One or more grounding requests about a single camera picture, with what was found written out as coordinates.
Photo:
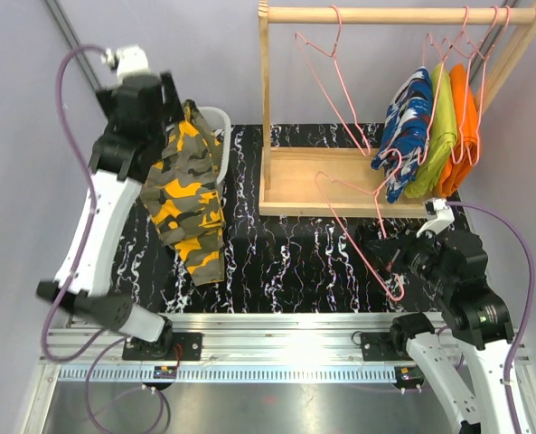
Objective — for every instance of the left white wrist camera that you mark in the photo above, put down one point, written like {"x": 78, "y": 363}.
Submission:
{"x": 126, "y": 61}

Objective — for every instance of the blue patterned trousers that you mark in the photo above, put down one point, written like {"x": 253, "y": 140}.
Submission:
{"x": 404, "y": 134}

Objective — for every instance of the white slotted cable duct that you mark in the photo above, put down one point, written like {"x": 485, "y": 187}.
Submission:
{"x": 228, "y": 374}

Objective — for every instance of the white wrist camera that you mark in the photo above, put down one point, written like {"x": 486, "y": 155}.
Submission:
{"x": 440, "y": 216}
{"x": 126, "y": 61}

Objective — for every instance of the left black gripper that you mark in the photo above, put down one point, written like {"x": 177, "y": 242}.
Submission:
{"x": 173, "y": 106}

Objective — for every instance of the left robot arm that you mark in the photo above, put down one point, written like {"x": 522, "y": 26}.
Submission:
{"x": 119, "y": 164}

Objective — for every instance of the white plastic basket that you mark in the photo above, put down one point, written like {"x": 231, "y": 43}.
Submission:
{"x": 220, "y": 123}

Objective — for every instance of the orange trousers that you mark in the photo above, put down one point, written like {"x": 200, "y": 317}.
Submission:
{"x": 453, "y": 174}

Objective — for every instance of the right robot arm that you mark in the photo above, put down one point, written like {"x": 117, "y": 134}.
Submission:
{"x": 454, "y": 265}

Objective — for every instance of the wooden clothes rack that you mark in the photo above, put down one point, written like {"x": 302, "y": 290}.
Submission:
{"x": 286, "y": 184}

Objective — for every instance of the aluminium rail frame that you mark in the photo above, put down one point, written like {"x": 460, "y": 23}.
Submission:
{"x": 305, "y": 341}

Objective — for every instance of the lime green trousers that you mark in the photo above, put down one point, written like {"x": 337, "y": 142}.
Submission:
{"x": 442, "y": 136}

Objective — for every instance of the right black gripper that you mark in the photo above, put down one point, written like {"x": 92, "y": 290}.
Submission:
{"x": 388, "y": 250}

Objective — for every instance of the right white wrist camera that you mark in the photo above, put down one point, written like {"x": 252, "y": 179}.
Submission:
{"x": 440, "y": 216}

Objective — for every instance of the black marble mat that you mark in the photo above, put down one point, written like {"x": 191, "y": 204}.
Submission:
{"x": 273, "y": 264}

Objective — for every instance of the camouflage yellow trousers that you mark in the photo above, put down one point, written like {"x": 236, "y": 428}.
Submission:
{"x": 182, "y": 196}

